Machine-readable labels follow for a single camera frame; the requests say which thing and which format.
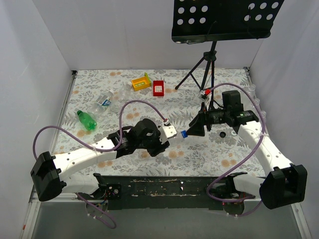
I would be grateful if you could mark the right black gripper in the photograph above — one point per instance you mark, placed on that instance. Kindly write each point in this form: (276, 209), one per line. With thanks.
(205, 120)

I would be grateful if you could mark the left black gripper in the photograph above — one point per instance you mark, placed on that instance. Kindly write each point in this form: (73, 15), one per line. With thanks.
(157, 148)

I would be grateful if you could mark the blue bottle cap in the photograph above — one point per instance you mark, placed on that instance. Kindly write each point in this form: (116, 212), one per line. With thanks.
(184, 134)

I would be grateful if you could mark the clear Pepsi bottle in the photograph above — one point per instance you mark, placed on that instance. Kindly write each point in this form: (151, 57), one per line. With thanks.
(176, 140)

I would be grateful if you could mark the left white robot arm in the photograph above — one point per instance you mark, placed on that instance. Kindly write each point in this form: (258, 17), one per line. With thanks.
(55, 174)

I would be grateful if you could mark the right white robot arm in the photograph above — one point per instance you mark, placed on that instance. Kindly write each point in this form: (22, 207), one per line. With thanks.
(285, 182)

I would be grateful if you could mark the black bottle cap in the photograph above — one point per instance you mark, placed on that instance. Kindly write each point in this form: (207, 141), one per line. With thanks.
(222, 134)

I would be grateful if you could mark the clear bottle blue label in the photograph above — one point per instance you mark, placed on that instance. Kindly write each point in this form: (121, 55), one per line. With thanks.
(102, 102)

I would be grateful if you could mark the green plastic bottle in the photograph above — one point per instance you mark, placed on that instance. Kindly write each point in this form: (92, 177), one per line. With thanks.
(88, 122)

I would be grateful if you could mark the red plastic box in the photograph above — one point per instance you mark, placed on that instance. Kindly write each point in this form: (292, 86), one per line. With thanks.
(158, 88)

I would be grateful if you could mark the yellow plastic box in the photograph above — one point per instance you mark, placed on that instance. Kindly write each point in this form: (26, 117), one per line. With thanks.
(141, 83)

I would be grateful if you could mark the floral tablecloth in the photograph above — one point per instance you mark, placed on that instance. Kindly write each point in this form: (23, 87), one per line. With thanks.
(210, 155)

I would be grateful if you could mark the black music stand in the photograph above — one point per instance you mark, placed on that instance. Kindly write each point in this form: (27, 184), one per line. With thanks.
(199, 21)

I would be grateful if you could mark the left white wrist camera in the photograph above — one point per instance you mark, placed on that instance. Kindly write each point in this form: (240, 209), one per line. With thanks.
(167, 132)

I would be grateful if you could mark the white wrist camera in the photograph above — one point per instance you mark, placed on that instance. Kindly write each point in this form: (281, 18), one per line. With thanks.
(167, 132)
(205, 94)

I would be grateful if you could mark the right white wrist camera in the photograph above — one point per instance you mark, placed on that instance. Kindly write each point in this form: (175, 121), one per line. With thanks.
(205, 94)

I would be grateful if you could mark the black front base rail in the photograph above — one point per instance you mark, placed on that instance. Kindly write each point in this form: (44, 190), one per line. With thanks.
(137, 192)

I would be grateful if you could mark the clear bottle by wall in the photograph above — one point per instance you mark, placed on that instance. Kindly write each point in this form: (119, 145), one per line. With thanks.
(251, 90)

